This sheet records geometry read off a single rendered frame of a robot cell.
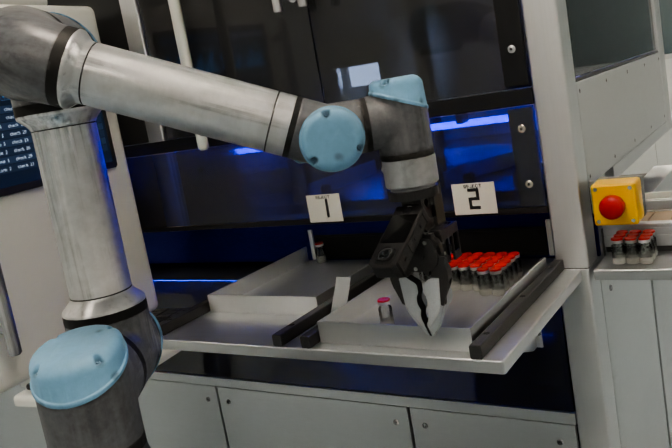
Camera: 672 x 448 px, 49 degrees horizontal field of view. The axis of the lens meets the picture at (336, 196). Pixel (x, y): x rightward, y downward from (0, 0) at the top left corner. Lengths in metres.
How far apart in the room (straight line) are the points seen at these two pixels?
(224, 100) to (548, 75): 0.65
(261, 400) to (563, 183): 0.93
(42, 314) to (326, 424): 0.67
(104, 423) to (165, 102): 0.39
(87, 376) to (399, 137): 0.49
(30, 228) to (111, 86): 0.79
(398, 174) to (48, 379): 0.50
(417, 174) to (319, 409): 0.90
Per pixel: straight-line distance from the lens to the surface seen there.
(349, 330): 1.15
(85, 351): 0.96
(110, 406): 0.96
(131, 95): 0.88
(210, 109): 0.86
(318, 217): 1.59
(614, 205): 1.30
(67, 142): 1.04
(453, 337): 1.07
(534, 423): 1.54
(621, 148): 1.68
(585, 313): 1.41
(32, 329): 1.64
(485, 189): 1.39
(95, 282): 1.06
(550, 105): 1.33
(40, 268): 1.65
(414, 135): 0.99
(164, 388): 2.10
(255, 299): 1.40
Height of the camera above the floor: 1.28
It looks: 9 degrees down
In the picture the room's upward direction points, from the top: 10 degrees counter-clockwise
